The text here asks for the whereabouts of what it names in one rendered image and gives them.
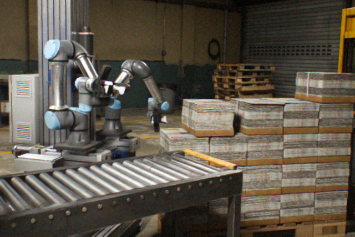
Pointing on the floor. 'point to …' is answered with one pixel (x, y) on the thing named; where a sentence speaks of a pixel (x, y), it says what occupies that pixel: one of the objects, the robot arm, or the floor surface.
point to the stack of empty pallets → (237, 71)
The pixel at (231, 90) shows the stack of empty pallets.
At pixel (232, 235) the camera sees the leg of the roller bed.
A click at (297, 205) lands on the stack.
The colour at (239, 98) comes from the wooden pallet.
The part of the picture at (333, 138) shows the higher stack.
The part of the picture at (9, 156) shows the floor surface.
